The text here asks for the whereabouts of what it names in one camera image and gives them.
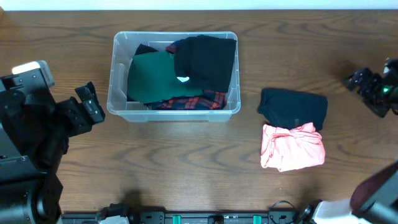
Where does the red plaid flannel shirt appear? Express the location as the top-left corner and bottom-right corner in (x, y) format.
(150, 45), (227, 110)

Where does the pink garment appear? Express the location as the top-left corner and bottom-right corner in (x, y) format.
(261, 123), (325, 172)

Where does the green garment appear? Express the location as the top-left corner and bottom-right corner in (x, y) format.
(127, 51), (203, 103)

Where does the dark navy garment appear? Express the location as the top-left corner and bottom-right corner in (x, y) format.
(257, 88), (328, 131)

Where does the clear plastic storage bin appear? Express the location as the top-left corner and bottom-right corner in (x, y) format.
(107, 31), (241, 123)

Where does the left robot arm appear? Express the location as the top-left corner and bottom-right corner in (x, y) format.
(1, 68), (105, 223)

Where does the black garment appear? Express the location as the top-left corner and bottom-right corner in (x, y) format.
(170, 35), (237, 93)

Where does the black cloth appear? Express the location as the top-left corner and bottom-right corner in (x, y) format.
(134, 44), (157, 55)

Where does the black cable right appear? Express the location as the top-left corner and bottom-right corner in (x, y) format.
(269, 200), (299, 224)

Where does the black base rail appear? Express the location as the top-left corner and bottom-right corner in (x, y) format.
(58, 203), (303, 224)

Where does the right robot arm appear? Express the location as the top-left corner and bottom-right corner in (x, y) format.
(296, 60), (397, 223)

